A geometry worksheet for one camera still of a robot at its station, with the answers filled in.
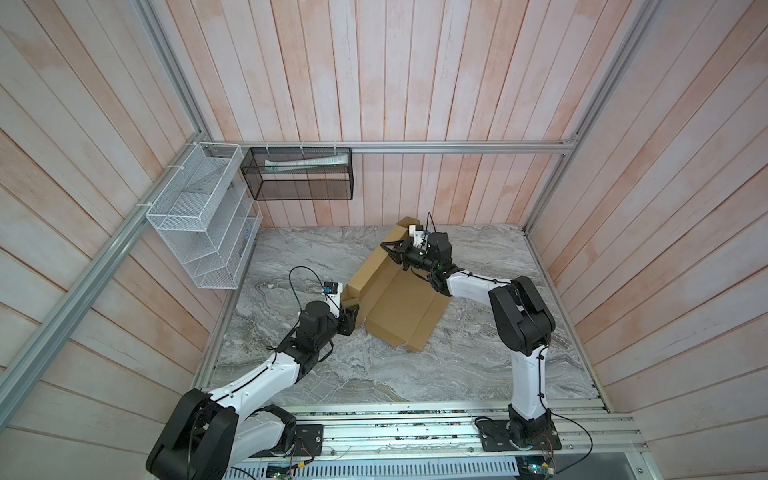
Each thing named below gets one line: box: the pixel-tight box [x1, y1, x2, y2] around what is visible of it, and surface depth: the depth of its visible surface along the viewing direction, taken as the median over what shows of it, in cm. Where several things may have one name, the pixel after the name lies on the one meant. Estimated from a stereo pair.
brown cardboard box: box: [341, 216, 451, 352], surface depth 97 cm
